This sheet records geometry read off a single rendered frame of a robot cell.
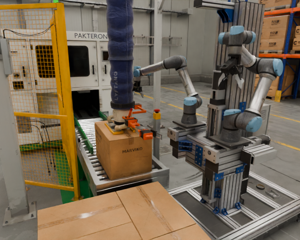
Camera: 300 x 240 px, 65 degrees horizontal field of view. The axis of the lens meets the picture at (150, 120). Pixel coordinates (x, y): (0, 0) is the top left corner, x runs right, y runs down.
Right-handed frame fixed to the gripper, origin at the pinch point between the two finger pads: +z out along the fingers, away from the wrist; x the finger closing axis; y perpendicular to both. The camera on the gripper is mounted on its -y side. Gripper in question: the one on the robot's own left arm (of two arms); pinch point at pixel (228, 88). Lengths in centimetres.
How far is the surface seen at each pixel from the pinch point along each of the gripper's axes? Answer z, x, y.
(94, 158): 93, 144, -16
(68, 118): 47, 160, -33
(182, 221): 92, 13, -21
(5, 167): 88, 173, -95
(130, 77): 2, 97, 0
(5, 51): -20, 164, -81
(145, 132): 36, 50, -23
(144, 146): 63, 78, 0
